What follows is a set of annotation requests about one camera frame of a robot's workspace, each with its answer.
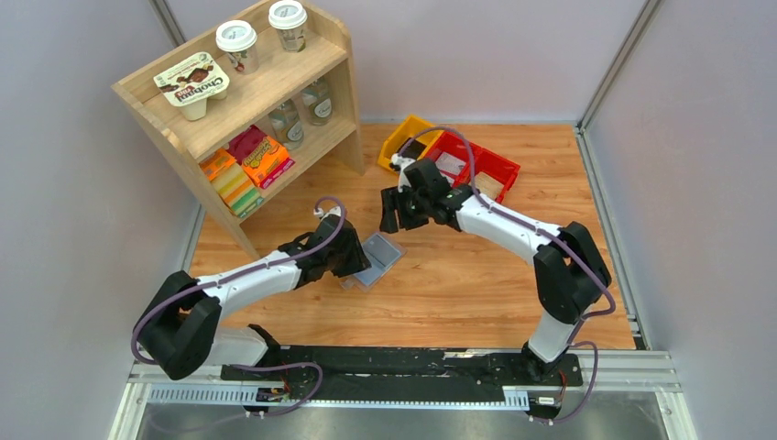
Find magenta snack box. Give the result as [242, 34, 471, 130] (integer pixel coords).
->
[227, 125, 274, 166]

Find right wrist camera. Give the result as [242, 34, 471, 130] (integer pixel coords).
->
[390, 153, 416, 193]

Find red plastic bin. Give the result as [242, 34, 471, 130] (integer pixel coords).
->
[425, 132, 471, 188]
[473, 146, 520, 203]

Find right red plastic bin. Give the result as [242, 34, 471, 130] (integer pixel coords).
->
[473, 146, 520, 203]

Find orange snack box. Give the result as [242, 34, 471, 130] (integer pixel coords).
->
[241, 137, 294, 189]

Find left paper coffee cup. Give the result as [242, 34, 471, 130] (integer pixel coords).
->
[215, 20, 259, 74]

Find beige card holder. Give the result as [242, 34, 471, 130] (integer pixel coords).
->
[340, 232, 407, 292]

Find yellow plastic bin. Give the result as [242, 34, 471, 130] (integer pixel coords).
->
[377, 115, 443, 171]

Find white cards in bin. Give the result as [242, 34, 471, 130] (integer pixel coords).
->
[434, 152, 466, 182]

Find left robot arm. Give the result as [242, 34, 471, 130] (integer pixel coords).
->
[131, 211, 371, 380]

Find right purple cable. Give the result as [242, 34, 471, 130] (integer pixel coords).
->
[391, 126, 617, 425]

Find tan cards in bin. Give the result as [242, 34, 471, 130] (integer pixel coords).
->
[474, 172, 504, 202]

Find right paper coffee cup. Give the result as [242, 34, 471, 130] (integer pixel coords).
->
[268, 0, 308, 52]

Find black cards in bin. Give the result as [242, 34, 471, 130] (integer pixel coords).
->
[399, 139, 426, 160]

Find wooden shelf unit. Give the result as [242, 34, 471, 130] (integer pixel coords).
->
[112, 1, 365, 259]

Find colourful sponge stack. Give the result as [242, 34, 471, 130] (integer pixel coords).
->
[199, 148, 263, 218]

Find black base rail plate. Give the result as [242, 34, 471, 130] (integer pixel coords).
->
[219, 346, 584, 405]

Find left glass jar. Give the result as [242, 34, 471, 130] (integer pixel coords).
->
[268, 99, 304, 151]

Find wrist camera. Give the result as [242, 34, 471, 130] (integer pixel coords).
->
[313, 205, 342, 221]
[390, 153, 416, 193]

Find glass jar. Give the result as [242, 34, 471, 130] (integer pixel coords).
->
[268, 99, 304, 151]
[301, 77, 333, 126]

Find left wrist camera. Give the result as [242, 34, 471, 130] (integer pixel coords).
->
[313, 205, 342, 221]

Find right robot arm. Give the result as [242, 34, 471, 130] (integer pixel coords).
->
[379, 155, 612, 384]

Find paper coffee cup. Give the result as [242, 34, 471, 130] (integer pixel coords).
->
[215, 20, 259, 74]
[268, 0, 308, 52]

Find right glass jar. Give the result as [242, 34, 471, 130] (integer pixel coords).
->
[301, 77, 333, 126]

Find middle red plastic bin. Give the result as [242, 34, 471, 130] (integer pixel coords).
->
[425, 132, 471, 188]

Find Chobani yogurt cup pack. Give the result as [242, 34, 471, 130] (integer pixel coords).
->
[153, 51, 230, 121]

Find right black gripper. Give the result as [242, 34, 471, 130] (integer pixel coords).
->
[380, 184, 432, 234]

